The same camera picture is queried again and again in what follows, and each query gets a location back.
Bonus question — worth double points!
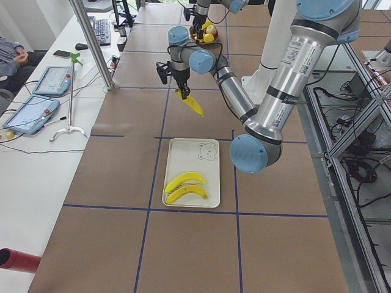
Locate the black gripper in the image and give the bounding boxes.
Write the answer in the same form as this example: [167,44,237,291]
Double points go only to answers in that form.
[172,68,191,100]
[191,12,206,43]

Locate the white bear tray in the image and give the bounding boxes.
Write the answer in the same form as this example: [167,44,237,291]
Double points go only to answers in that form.
[162,138,221,208]

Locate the blue teach pendant far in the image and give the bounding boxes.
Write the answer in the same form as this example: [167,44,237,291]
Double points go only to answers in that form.
[32,67,71,96]

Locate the black smartphone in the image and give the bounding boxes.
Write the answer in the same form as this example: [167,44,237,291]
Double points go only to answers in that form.
[53,50,71,59]

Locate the black computer mouse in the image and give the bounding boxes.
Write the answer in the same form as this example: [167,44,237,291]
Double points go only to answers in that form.
[75,43,89,51]

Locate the blue teach pendant near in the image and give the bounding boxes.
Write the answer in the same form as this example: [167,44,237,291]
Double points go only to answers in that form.
[3,95,60,134]

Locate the yellow lemon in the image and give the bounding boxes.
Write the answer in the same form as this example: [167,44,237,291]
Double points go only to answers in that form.
[203,34,214,43]

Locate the red cylinder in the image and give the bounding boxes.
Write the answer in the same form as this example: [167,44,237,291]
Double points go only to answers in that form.
[1,248,42,273]

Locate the seated person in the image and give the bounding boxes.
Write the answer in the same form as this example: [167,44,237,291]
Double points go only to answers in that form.
[1,37,46,95]

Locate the brown wicker basket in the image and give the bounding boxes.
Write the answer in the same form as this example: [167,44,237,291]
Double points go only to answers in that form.
[189,24,219,45]

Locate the pink apple near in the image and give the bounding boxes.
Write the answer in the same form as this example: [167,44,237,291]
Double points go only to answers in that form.
[205,24,217,36]

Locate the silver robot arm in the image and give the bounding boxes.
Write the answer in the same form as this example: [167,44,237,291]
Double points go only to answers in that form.
[167,1,362,173]
[188,0,248,44]

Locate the yellow banana moved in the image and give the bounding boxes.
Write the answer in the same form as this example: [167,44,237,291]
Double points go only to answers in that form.
[166,184,208,204]
[164,172,206,193]

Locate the black keyboard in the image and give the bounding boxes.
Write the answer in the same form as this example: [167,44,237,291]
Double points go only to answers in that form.
[92,19,111,46]

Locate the yellow banana long curved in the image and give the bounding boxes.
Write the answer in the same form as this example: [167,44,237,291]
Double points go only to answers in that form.
[181,95,205,117]

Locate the aluminium frame post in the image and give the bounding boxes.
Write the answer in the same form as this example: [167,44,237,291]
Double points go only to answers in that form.
[69,0,114,90]

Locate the blue teach pendant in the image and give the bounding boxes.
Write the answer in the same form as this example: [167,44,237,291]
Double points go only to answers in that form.
[3,95,60,134]
[32,67,71,96]

